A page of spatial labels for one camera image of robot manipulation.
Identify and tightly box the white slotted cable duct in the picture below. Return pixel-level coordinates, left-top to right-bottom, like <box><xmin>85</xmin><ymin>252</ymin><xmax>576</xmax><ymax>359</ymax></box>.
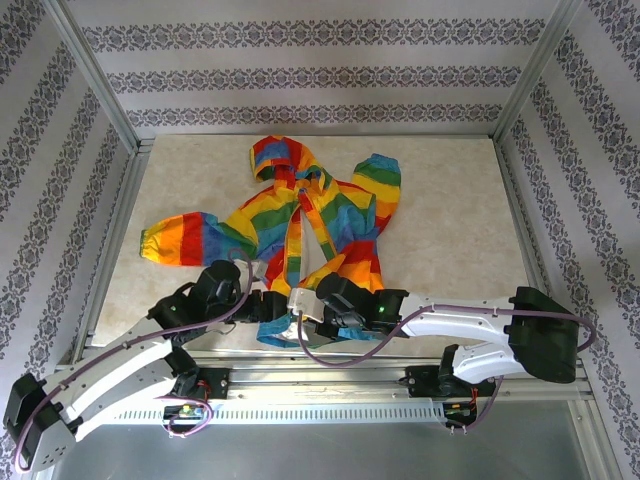
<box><xmin>114</xmin><ymin>399</ymin><xmax>451</xmax><ymax>427</ymax></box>

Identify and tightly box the grey metal panel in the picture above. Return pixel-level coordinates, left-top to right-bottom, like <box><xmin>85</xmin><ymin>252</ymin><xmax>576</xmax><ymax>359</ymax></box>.
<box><xmin>29</xmin><ymin>399</ymin><xmax>601</xmax><ymax>480</ymax></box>

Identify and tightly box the small controller board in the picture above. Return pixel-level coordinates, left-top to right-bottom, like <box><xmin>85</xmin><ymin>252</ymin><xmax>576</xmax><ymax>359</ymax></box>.
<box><xmin>163</xmin><ymin>403</ymin><xmax>210</xmax><ymax>422</ymax></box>
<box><xmin>443</xmin><ymin>400</ymin><xmax>479</xmax><ymax>420</ymax></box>

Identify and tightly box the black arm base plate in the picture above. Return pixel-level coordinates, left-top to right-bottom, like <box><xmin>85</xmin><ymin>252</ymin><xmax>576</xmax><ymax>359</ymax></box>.
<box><xmin>197</xmin><ymin>366</ymin><xmax>232</xmax><ymax>401</ymax></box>
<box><xmin>405</xmin><ymin>364</ymin><xmax>501</xmax><ymax>401</ymax></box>

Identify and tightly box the rainbow striped hooded jacket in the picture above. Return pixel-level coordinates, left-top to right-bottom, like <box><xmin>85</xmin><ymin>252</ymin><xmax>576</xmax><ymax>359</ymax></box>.
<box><xmin>138</xmin><ymin>133</ymin><xmax>404</xmax><ymax>350</ymax></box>

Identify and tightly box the thin purple base cable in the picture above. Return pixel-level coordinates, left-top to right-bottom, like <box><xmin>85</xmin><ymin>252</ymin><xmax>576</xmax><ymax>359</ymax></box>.
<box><xmin>447</xmin><ymin>377</ymin><xmax>504</xmax><ymax>435</ymax></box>
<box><xmin>152</xmin><ymin>392</ymin><xmax>214</xmax><ymax>439</ymax></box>

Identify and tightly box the aluminium frame post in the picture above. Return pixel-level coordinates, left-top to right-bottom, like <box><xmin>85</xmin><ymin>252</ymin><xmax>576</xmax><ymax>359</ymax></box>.
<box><xmin>42</xmin><ymin>0</ymin><xmax>142</xmax><ymax>154</ymax></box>
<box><xmin>492</xmin><ymin>0</ymin><xmax>586</xmax><ymax>146</ymax></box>

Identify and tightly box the aluminium side rail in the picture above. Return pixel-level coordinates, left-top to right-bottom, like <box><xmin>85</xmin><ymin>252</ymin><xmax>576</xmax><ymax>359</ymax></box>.
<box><xmin>493</xmin><ymin>139</ymin><xmax>569</xmax><ymax>359</ymax></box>
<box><xmin>69</xmin><ymin>142</ymin><xmax>151</xmax><ymax>351</ymax></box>

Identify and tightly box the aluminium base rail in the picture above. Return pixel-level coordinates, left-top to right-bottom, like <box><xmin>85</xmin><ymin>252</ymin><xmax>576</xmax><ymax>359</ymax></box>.
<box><xmin>192</xmin><ymin>349</ymin><xmax>594</xmax><ymax>401</ymax></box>

